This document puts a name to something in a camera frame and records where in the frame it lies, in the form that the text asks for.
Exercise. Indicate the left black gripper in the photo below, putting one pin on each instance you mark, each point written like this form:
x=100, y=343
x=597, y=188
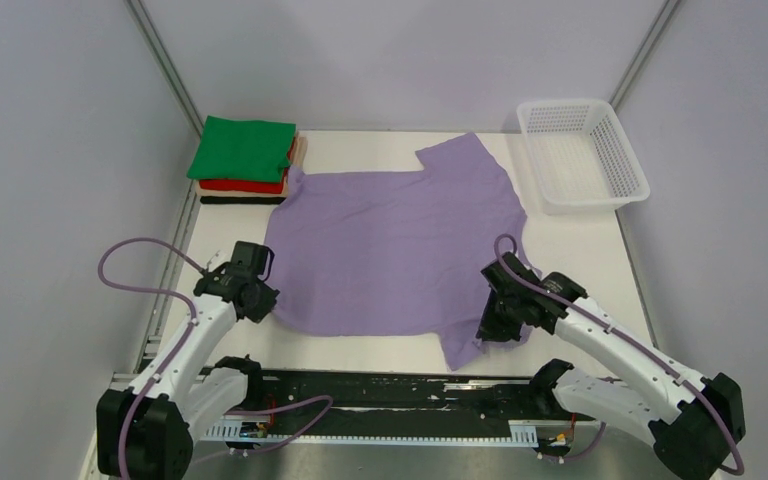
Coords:
x=268, y=293

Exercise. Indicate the black folded t shirt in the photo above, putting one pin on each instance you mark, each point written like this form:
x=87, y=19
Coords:
x=219, y=200

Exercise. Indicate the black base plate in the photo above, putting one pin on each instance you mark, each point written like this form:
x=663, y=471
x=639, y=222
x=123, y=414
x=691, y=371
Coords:
x=325, y=418

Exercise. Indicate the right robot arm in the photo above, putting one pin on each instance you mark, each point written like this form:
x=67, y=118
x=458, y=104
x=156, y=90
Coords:
x=692, y=422

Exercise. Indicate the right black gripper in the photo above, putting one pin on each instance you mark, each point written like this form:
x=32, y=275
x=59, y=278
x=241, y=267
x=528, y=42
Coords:
x=490, y=330

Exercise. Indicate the white plastic basket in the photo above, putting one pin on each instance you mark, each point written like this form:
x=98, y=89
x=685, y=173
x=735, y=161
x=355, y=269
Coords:
x=581, y=156

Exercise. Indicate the white slotted cable duct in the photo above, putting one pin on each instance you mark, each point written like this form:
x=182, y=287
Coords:
x=233, y=430

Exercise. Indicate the beige folded t shirt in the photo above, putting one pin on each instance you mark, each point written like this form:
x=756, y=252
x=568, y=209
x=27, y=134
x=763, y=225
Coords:
x=296, y=156

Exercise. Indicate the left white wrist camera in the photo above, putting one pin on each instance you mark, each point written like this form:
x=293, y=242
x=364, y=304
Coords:
x=216, y=260

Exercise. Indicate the lavender t shirt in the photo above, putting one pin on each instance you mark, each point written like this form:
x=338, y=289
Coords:
x=395, y=253

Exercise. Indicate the red folded t shirt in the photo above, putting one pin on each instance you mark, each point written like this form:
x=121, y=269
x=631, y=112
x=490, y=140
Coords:
x=264, y=173

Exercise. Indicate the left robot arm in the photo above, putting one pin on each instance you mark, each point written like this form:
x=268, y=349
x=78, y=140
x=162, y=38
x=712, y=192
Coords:
x=149, y=429

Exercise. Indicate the green folded t shirt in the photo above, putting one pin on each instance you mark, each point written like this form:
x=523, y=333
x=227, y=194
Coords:
x=250, y=150

